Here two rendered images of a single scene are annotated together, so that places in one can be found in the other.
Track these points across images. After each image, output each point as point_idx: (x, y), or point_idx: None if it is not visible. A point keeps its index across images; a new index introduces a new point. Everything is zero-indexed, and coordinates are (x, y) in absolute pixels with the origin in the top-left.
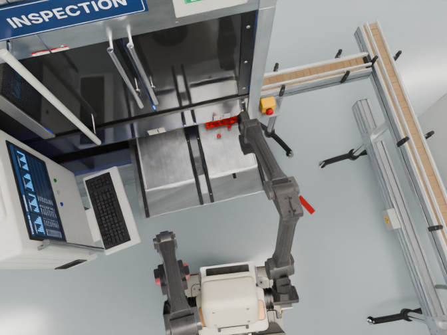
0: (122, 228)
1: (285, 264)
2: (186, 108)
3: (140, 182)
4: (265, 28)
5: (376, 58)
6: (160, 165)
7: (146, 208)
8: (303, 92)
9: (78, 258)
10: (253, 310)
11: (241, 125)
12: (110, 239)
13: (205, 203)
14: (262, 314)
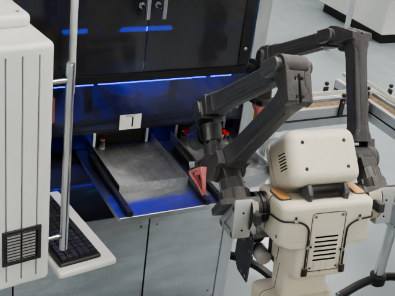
0: (84, 239)
1: (366, 137)
2: (178, 71)
3: (109, 183)
4: None
5: (370, 87)
6: (133, 173)
7: (126, 204)
8: (297, 127)
9: (45, 214)
10: (351, 145)
11: (261, 49)
12: (67, 251)
13: (211, 203)
14: (359, 188)
